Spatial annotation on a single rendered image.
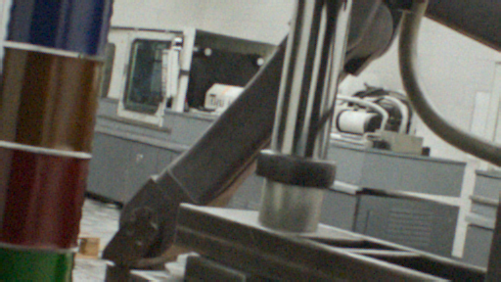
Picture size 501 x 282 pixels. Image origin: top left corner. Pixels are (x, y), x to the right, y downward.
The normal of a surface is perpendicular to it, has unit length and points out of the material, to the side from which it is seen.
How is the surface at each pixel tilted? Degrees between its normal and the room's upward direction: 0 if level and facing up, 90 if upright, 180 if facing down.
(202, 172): 85
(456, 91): 90
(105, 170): 90
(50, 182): 76
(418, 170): 90
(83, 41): 104
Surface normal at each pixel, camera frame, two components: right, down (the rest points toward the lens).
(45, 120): 0.19, 0.32
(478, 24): -0.39, 0.04
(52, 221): 0.53, 0.37
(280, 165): -0.61, -0.06
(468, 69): -0.79, -0.10
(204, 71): 0.59, 0.14
